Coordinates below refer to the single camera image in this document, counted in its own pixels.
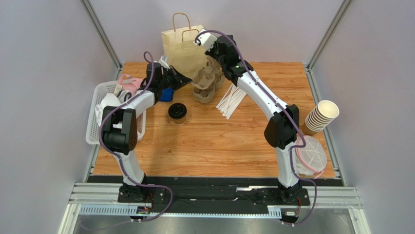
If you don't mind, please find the single grey pulp cup carrier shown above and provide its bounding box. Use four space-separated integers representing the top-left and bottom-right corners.
191 56 225 91

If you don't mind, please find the white plastic basket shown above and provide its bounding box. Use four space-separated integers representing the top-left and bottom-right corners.
86 81 147 145

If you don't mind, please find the black plastic cup lid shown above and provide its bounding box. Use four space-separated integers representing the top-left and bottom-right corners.
168 103 187 119

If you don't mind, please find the bundle of white wrapped straws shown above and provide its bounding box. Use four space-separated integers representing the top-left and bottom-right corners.
216 84 247 119

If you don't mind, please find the brown paper bag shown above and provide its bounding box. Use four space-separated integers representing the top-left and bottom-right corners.
161 17 207 77

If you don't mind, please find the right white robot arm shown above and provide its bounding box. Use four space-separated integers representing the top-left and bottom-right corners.
195 33 302 203

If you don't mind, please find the stack of paper cups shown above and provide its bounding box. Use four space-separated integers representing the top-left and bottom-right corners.
302 100 340 136

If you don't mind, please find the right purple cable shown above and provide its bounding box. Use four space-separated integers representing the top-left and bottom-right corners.
193 30 319 227

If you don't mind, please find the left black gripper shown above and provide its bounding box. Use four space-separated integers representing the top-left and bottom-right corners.
158 66 192 91

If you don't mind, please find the blue folded cloth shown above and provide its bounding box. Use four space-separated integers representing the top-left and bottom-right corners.
159 88 175 102

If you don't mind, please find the brown paper coffee cup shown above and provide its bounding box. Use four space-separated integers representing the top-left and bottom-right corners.
171 117 187 125

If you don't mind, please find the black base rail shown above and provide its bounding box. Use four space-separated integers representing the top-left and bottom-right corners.
87 175 344 220

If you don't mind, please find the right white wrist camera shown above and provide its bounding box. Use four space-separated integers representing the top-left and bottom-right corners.
194 30 217 51

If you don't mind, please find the white crumpled cloth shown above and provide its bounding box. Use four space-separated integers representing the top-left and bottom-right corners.
94 93 122 126

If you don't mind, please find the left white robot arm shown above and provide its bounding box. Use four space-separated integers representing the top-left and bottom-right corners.
99 62 192 202

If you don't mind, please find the pink cloth bag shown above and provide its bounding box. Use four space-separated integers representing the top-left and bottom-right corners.
114 74 144 97

